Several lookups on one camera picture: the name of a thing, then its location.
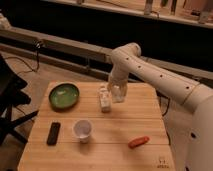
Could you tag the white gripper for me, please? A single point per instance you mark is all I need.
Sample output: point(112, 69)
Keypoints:
point(118, 89)

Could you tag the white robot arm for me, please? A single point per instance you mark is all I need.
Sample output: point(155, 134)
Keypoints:
point(192, 95)

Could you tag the white ceramic cup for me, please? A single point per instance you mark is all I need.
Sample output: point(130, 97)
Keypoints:
point(82, 130)

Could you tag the green bowl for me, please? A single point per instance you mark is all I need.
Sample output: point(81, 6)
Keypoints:
point(64, 96)

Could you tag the orange carrot toy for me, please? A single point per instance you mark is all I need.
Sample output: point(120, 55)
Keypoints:
point(138, 141)

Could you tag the black remote control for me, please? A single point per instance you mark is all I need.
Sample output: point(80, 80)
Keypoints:
point(53, 133)

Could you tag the black office chair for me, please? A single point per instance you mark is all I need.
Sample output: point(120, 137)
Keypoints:
point(11, 95)

